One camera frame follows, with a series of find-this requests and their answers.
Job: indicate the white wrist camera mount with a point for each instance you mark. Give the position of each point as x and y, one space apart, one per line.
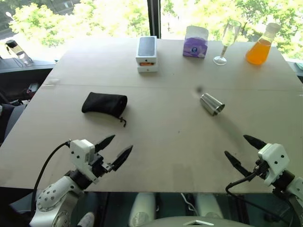
79 151
274 160

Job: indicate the clear champagne glass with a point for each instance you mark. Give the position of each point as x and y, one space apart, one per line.
228 37

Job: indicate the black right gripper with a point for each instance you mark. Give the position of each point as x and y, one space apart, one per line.
262 169

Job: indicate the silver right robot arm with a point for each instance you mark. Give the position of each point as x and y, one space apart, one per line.
294 189

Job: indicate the white phone box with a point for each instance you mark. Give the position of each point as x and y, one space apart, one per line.
146 50

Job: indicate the white shoe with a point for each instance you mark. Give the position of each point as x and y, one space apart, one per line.
86 220

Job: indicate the white rounded robot leg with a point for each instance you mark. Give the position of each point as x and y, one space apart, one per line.
209 205
142 209

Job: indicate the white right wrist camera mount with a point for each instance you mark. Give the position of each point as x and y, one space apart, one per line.
274 160

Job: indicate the clear bottle with black cap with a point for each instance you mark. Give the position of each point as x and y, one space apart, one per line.
20 53

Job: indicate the grey rounded robot torso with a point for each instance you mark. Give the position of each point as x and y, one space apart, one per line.
194 222

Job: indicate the flask with orange liquid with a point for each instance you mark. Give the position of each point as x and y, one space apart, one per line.
258 53

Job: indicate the teal object at window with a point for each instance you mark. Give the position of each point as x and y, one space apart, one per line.
299 66

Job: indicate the black window frame post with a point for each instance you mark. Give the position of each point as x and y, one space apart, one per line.
154 19

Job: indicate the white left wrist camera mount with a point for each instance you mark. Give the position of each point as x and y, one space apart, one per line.
79 151

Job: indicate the stainless steel cup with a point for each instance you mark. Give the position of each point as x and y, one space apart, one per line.
211 104

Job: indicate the purple tissue box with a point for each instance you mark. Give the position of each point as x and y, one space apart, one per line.
195 46

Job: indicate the dark seat beside table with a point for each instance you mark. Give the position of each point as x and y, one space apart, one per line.
14 94

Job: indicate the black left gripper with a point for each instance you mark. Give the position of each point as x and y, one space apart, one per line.
98 165

